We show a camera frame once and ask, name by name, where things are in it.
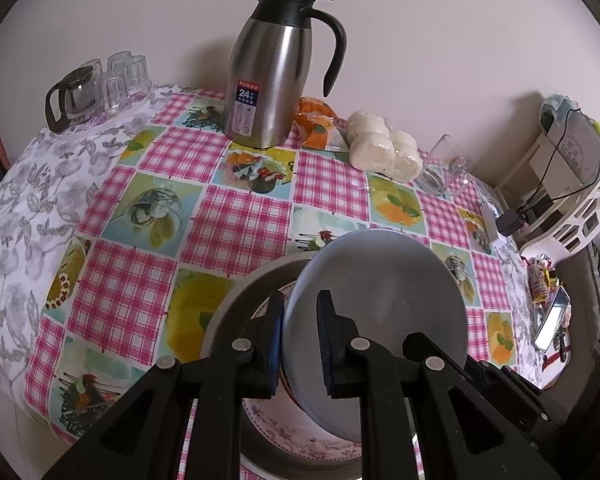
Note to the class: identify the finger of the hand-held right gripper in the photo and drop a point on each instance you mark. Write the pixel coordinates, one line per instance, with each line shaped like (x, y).
(480, 372)
(525, 395)

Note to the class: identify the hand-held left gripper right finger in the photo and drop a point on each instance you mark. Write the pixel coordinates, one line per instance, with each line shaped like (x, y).
(325, 340)

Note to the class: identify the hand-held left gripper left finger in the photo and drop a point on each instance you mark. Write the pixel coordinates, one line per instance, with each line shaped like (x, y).
(275, 340)

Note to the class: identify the round stainless steel plate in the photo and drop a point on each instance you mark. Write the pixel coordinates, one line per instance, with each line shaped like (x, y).
(237, 302)

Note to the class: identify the white square bowl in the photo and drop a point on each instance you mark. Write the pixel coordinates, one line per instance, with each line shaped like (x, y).
(390, 300)

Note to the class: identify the floral rim round plate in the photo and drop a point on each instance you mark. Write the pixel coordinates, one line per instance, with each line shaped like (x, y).
(290, 435)

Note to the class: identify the small mirror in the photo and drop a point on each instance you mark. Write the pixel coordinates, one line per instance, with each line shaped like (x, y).
(552, 320)

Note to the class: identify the colourful small bottle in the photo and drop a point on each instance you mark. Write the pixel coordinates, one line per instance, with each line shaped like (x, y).
(539, 280)

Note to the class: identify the white charger block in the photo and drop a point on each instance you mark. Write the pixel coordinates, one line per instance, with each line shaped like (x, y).
(491, 222)

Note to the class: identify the black power adapter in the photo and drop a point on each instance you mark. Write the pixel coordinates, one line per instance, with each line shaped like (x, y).
(509, 222)

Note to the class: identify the white rack with items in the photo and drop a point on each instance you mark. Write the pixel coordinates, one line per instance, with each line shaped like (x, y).
(580, 225)

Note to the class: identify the bag of white steamed buns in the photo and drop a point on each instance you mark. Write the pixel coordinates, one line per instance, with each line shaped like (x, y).
(375, 145)

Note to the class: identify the orange and white snack packet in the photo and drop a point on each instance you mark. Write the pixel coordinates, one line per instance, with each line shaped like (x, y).
(322, 132)

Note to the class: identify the clear glass mug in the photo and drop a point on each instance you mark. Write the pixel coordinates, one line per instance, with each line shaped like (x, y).
(442, 160)

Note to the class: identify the pale paper bag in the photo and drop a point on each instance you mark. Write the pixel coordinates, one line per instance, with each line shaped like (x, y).
(577, 140)

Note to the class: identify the stainless steel thermos jug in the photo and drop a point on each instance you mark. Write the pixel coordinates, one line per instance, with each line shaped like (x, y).
(265, 70)

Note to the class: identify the white grey floral cloth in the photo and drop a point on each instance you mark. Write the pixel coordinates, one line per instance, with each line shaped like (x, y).
(25, 200)

